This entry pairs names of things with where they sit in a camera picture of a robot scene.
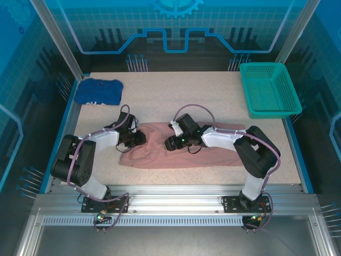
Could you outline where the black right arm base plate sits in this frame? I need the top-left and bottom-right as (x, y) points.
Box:
(222, 195), (272, 213)

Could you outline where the pink t-shirt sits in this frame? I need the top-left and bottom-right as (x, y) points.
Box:
(118, 121), (247, 170)

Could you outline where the blue table side trim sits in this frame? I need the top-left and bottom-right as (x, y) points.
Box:
(39, 73), (91, 194)
(281, 116), (315, 194)

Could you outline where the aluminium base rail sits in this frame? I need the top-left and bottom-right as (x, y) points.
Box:
(36, 183), (319, 217)

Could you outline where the aluminium corner post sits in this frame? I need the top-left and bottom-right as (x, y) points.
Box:
(29, 0), (85, 81)
(274, 0), (322, 66)

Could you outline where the white slotted cable duct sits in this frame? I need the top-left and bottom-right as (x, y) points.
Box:
(42, 215), (245, 227)

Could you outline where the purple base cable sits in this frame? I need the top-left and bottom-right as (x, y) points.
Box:
(92, 193), (131, 233)
(241, 191), (274, 233)

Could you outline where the aluminium lower frame bar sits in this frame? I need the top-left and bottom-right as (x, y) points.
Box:
(307, 213), (338, 256)
(14, 215), (45, 256)

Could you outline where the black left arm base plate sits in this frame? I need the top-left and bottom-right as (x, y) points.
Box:
(81, 196), (131, 214)

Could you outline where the small green-lit circuit board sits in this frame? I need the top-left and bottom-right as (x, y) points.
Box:
(93, 212), (112, 223)
(246, 214), (267, 223)

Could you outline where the green plastic mesh basket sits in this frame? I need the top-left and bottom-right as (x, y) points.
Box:
(239, 62), (303, 119)

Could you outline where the folded blue t-shirt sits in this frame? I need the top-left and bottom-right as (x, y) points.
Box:
(74, 78), (124, 107)

